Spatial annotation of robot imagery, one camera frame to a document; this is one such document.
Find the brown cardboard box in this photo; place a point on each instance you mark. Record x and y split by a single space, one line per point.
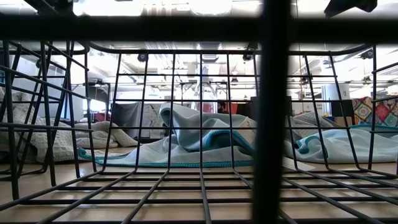
348 121

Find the black box cabinet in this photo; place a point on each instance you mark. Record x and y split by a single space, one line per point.
348 107

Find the red panel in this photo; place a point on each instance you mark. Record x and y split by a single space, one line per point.
209 108

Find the blue microfiber towel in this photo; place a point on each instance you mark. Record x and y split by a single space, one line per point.
186 143
339 147

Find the person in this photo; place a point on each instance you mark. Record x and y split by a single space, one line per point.
222 108

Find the white waffle towel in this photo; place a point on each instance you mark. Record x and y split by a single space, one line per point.
99 138
34 149
306 123

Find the grey cloth cover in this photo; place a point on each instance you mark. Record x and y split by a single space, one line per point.
127 116

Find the black ceiling spotlight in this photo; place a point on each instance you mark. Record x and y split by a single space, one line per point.
367 54
142 57
247 57

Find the red crate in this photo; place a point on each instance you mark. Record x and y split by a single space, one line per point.
101 117

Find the colourful patchwork quilt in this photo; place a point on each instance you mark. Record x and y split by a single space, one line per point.
362 110

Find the black monitor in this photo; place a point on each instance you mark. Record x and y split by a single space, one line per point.
253 107

